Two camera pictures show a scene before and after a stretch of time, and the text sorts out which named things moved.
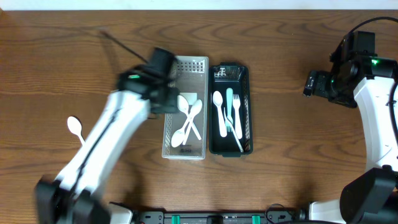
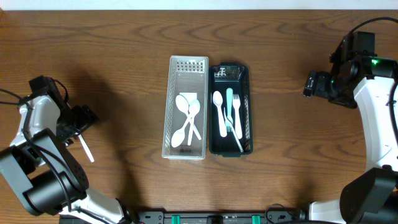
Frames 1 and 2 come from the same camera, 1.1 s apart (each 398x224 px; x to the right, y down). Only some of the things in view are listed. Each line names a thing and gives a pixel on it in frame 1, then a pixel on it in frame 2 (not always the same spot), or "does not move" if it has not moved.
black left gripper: x=168 y=101 -> x=76 y=125
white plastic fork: x=231 y=126 does not move
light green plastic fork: x=229 y=123 does not move
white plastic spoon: x=178 y=136 does not move
